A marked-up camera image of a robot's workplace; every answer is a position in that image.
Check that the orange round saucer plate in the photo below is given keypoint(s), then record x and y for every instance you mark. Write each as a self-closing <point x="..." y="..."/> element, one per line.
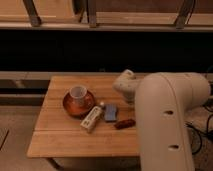
<point x="78" y="111"/>

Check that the white ceramic cup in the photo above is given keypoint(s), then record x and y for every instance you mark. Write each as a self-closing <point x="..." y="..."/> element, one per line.
<point x="78" y="94"/>

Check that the blue rectangular eraser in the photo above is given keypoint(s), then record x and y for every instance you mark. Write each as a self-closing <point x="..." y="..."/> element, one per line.
<point x="110" y="113"/>

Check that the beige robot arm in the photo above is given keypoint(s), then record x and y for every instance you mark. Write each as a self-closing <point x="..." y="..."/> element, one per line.
<point x="160" y="102"/>

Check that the dark red oblong object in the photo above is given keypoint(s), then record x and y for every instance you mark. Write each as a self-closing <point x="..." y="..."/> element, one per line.
<point x="124" y="124"/>

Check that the wooden shelf frame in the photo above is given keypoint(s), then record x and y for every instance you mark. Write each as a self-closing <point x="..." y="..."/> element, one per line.
<point x="108" y="15"/>

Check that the white small bottle box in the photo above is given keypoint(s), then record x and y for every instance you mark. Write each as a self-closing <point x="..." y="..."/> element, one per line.
<point x="90" y="121"/>

